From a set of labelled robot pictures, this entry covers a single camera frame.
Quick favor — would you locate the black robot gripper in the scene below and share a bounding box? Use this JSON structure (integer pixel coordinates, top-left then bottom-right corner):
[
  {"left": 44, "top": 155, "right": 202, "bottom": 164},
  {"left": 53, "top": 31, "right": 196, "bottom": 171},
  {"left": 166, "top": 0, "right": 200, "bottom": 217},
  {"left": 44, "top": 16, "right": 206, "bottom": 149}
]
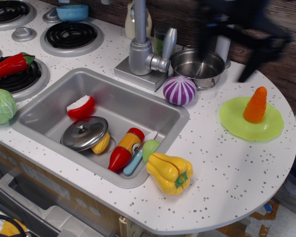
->
[{"left": 197, "top": 14, "right": 292, "bottom": 82}]

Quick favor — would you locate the orange toy carrot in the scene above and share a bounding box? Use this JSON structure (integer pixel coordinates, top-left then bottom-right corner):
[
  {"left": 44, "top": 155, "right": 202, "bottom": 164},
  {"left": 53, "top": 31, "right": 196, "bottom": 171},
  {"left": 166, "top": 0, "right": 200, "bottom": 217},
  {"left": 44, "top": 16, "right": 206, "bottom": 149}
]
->
[{"left": 243, "top": 86, "right": 267, "bottom": 123}]

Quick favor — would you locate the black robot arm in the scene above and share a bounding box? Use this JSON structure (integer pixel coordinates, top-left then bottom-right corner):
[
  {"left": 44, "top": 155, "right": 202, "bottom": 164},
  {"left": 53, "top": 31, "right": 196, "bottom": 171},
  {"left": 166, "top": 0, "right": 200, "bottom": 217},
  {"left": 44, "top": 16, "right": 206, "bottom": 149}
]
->
[{"left": 197, "top": 0, "right": 292, "bottom": 82}]

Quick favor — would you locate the light green plastic plate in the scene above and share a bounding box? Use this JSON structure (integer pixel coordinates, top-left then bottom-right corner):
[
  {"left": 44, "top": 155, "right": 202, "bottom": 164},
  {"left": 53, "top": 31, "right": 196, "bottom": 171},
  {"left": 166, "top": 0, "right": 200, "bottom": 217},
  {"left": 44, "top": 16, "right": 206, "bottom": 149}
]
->
[{"left": 219, "top": 97, "right": 284, "bottom": 141}]

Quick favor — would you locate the small steel pot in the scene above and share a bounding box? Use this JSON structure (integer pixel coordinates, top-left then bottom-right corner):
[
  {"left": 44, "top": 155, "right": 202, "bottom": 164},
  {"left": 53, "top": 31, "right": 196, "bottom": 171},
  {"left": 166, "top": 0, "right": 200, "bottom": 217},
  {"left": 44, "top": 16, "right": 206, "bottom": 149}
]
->
[{"left": 171, "top": 45, "right": 225, "bottom": 90}]

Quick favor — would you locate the purple striped toy onion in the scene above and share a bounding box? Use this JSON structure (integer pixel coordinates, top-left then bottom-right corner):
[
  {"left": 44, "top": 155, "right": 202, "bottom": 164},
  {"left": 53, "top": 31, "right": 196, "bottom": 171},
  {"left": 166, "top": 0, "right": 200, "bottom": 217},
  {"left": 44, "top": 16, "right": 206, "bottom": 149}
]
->
[{"left": 163, "top": 76, "right": 196, "bottom": 106}]

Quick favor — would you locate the green toy spice jar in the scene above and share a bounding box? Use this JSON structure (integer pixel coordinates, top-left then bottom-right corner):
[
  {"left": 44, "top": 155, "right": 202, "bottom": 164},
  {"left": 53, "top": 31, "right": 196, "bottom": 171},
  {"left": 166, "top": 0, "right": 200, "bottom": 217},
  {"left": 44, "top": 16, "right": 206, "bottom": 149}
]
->
[{"left": 154, "top": 22, "right": 173, "bottom": 56}]

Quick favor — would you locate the silver toy faucet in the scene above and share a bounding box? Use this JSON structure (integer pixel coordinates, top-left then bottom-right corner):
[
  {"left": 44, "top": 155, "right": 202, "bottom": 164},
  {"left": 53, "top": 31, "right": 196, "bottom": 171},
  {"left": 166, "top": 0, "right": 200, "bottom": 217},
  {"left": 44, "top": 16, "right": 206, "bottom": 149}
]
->
[{"left": 114, "top": 0, "right": 177, "bottom": 91}]

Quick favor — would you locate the cream toy bottle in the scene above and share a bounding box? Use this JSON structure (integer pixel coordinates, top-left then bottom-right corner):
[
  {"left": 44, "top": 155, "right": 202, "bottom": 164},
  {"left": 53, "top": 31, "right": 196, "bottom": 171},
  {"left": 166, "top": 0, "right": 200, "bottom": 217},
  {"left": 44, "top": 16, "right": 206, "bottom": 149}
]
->
[{"left": 124, "top": 1, "right": 152, "bottom": 40}]

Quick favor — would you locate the light green toy piece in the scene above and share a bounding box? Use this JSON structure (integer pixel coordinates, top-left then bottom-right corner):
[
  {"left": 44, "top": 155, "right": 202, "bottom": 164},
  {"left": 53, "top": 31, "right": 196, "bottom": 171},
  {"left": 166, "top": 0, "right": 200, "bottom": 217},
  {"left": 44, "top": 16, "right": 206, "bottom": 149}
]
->
[{"left": 143, "top": 139, "right": 160, "bottom": 163}]

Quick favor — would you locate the yellow toy bell pepper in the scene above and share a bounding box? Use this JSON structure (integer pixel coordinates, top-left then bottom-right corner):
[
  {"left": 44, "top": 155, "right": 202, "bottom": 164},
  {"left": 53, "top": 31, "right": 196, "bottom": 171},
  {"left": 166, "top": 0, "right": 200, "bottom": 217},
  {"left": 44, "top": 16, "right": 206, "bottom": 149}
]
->
[{"left": 146, "top": 153, "right": 193, "bottom": 196}]

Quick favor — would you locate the red yellow toy ketchup bottle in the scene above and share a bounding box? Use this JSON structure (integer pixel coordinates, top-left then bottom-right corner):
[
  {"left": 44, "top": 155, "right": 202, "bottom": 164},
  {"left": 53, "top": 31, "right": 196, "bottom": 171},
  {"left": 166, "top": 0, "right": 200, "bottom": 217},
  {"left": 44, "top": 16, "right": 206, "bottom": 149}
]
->
[{"left": 108, "top": 127, "right": 145, "bottom": 172}]

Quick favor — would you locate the red white toy radish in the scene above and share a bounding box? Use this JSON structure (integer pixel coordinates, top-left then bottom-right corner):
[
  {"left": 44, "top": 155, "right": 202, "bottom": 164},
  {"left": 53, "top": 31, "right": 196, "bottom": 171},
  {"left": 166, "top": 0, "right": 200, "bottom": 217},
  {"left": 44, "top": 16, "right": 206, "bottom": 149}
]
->
[{"left": 66, "top": 95, "right": 95, "bottom": 120}]

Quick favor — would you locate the blue plastic bowl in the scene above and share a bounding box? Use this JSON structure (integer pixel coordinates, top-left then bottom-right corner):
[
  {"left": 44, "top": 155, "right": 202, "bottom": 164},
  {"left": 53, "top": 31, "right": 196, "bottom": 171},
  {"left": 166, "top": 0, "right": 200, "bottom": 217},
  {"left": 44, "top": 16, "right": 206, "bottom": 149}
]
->
[{"left": 56, "top": 5, "right": 89, "bottom": 21}]

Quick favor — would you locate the back right stove burner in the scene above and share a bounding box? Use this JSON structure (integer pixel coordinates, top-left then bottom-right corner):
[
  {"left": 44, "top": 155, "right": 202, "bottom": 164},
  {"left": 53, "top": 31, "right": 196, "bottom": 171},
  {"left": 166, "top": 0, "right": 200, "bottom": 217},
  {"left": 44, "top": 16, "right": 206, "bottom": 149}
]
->
[{"left": 40, "top": 22, "right": 104, "bottom": 58}]

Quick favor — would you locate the stove burner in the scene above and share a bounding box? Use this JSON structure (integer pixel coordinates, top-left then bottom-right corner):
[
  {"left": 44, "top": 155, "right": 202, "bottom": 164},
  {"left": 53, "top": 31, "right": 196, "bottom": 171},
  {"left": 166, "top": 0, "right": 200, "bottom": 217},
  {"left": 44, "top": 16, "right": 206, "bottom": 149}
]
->
[
  {"left": 0, "top": 59, "right": 50, "bottom": 102},
  {"left": 40, "top": 22, "right": 104, "bottom": 58},
  {"left": 0, "top": 0, "right": 37, "bottom": 31}
]

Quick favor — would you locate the yellow toy corn cob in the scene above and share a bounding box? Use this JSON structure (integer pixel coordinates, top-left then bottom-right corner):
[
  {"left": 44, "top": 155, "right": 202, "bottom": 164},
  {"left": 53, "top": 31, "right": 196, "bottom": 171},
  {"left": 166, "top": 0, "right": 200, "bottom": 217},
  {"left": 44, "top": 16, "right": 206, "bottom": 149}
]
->
[{"left": 91, "top": 132, "right": 110, "bottom": 154}]

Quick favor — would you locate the steel pot lid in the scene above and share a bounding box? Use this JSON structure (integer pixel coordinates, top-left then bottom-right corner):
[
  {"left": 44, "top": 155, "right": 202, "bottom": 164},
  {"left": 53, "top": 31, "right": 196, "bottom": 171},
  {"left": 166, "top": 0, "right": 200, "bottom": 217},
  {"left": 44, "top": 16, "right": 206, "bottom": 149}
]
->
[{"left": 60, "top": 116, "right": 108, "bottom": 152}]

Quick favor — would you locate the silver stove knob under bowl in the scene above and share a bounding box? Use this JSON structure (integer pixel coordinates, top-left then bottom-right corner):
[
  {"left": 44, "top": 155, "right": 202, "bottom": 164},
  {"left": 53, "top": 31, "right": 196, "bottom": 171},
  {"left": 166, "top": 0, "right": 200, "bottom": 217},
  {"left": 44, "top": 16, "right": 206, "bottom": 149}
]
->
[{"left": 42, "top": 7, "right": 62, "bottom": 24}]

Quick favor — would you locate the silver toy sink basin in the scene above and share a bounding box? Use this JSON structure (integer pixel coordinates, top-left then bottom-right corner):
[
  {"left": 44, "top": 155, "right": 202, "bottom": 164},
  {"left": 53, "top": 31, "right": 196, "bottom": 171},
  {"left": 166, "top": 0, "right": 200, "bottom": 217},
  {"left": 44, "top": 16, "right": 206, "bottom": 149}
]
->
[{"left": 10, "top": 68, "right": 189, "bottom": 188}]

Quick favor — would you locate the front stove burner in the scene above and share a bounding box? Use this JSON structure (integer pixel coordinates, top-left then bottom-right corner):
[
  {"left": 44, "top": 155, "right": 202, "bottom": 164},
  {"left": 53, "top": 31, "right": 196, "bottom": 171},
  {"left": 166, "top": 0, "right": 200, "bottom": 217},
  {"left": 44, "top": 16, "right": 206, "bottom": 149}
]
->
[{"left": 0, "top": 59, "right": 50, "bottom": 102}]

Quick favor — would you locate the red toy chili pepper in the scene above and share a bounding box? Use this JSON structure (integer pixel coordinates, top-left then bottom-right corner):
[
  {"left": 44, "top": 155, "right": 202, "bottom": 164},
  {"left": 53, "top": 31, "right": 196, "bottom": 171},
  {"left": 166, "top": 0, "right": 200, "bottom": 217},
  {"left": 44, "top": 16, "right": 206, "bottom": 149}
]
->
[{"left": 0, "top": 52, "right": 36, "bottom": 79}]

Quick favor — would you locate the back left stove burner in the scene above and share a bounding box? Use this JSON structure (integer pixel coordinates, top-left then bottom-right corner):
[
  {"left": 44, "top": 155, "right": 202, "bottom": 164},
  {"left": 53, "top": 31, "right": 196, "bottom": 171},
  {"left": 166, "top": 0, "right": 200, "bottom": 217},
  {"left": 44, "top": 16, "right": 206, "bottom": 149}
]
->
[{"left": 0, "top": 0, "right": 37, "bottom": 31}]

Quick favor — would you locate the green toy cabbage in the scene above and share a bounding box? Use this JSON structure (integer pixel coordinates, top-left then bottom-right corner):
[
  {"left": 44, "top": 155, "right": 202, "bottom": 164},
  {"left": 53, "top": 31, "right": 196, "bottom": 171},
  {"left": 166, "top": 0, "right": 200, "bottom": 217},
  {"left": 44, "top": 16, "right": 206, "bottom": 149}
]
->
[{"left": 0, "top": 89, "right": 17, "bottom": 124}]

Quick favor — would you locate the grey vertical post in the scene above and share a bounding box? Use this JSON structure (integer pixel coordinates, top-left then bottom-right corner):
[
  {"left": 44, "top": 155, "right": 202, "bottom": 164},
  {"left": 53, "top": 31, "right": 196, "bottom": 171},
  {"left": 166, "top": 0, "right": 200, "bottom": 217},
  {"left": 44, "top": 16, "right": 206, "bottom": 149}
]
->
[{"left": 215, "top": 36, "right": 231, "bottom": 69}]

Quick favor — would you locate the blue handled toy knife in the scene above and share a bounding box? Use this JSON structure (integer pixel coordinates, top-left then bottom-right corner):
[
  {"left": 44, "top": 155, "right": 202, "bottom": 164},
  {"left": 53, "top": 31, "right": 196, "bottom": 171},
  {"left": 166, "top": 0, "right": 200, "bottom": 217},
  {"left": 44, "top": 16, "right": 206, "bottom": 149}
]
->
[{"left": 123, "top": 131, "right": 158, "bottom": 176}]

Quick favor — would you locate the toy oven door handle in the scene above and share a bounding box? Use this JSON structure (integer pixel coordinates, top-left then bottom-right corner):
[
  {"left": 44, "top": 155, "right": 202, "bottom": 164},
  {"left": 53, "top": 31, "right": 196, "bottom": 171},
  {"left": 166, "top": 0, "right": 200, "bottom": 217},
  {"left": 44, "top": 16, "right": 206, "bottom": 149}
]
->
[{"left": 0, "top": 172, "right": 65, "bottom": 234}]

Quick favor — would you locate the yellow object with black cable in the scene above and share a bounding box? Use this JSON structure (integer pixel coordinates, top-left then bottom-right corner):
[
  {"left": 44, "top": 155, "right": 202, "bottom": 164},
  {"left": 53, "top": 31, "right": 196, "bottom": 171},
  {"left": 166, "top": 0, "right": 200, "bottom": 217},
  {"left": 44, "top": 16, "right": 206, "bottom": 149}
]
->
[{"left": 0, "top": 214, "right": 27, "bottom": 237}]

